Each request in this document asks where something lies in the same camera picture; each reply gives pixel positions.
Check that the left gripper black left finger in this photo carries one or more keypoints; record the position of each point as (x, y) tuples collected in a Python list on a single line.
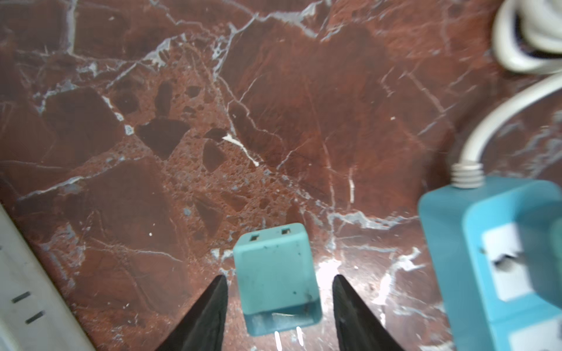
[(202, 328)]

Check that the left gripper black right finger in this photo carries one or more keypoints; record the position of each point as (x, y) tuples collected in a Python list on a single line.
[(357, 327)]

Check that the teal plug cube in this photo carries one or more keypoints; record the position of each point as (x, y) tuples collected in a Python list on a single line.
[(277, 282)]

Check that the blue power strip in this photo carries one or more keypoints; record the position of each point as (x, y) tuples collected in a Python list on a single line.
[(484, 274)]

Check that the white multicolour power strip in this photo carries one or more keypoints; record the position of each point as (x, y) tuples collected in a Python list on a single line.
[(34, 316)]

